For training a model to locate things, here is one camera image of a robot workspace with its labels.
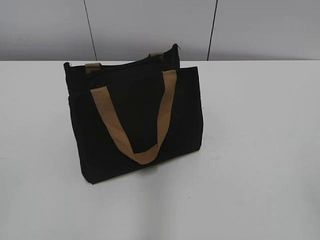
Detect black tote bag tan handles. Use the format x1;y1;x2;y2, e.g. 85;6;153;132
63;44;204;184

